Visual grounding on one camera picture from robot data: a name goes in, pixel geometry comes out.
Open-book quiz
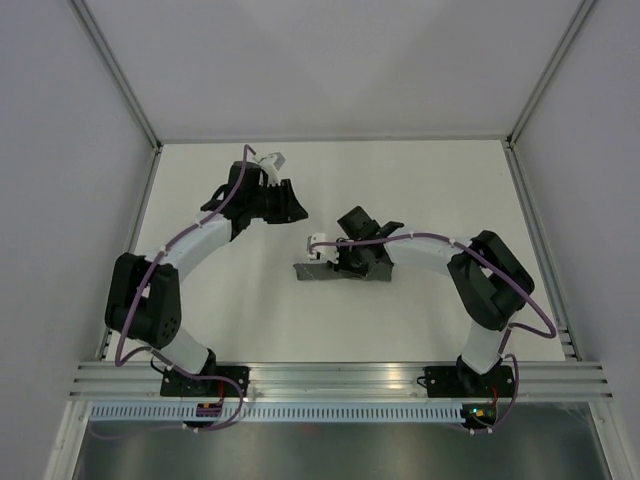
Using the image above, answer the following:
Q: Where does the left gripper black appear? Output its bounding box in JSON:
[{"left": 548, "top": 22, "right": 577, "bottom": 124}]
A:
[{"left": 248, "top": 180, "right": 309, "bottom": 226}]

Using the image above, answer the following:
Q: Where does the grey cloth napkin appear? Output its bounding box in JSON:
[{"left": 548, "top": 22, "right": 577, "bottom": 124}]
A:
[{"left": 293, "top": 262, "right": 394, "bottom": 282}]

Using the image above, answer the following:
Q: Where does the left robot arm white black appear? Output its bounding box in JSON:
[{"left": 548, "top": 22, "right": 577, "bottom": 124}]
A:
[{"left": 105, "top": 153, "right": 308, "bottom": 397}]

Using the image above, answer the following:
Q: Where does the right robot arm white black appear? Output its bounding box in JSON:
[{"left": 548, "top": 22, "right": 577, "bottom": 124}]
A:
[{"left": 327, "top": 206, "right": 535, "bottom": 397}]

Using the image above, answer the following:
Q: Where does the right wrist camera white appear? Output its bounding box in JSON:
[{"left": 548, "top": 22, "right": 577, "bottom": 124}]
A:
[{"left": 307, "top": 232, "right": 339, "bottom": 264}]

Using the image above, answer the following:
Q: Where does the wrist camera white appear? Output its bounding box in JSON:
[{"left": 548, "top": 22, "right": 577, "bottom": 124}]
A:
[
  {"left": 307, "top": 232, "right": 339, "bottom": 264},
  {"left": 256, "top": 152, "right": 286, "bottom": 184}
]

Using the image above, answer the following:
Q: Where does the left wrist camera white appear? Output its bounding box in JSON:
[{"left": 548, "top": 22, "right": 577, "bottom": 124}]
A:
[{"left": 256, "top": 152, "right": 286, "bottom": 184}]

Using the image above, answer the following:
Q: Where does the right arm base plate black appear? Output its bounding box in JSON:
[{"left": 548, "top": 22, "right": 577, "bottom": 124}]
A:
[{"left": 420, "top": 365, "right": 515, "bottom": 399}]

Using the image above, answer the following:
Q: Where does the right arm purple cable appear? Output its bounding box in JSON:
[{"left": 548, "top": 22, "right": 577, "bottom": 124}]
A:
[{"left": 307, "top": 232, "right": 557, "bottom": 361}]

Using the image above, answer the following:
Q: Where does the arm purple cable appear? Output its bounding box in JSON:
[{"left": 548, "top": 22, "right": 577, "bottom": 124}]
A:
[
  {"left": 114, "top": 144, "right": 259, "bottom": 381},
  {"left": 307, "top": 232, "right": 557, "bottom": 361}
]

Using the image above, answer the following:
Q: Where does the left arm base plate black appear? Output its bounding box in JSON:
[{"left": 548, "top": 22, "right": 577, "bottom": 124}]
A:
[{"left": 160, "top": 365, "right": 250, "bottom": 398}]

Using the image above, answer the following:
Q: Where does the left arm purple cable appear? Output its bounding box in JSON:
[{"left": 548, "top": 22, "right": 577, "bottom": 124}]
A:
[{"left": 114, "top": 144, "right": 259, "bottom": 381}]

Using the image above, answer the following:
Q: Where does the aluminium rail front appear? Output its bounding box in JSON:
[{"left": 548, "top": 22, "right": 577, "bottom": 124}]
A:
[{"left": 68, "top": 361, "right": 613, "bottom": 403}]

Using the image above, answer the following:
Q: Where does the white slotted cable duct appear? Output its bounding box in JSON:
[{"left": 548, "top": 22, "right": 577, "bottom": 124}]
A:
[{"left": 90, "top": 402, "right": 463, "bottom": 423}]

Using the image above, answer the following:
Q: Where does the left aluminium frame post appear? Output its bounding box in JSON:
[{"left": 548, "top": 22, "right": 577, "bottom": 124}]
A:
[{"left": 68, "top": 0, "right": 162, "bottom": 153}]

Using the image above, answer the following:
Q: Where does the aluminium frame post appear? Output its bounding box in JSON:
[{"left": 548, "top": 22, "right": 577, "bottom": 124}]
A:
[
  {"left": 68, "top": 0, "right": 162, "bottom": 153},
  {"left": 506, "top": 0, "right": 599, "bottom": 147}
]

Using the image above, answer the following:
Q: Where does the right aluminium frame post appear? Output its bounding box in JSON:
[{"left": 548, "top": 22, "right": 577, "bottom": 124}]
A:
[{"left": 506, "top": 0, "right": 599, "bottom": 147}]

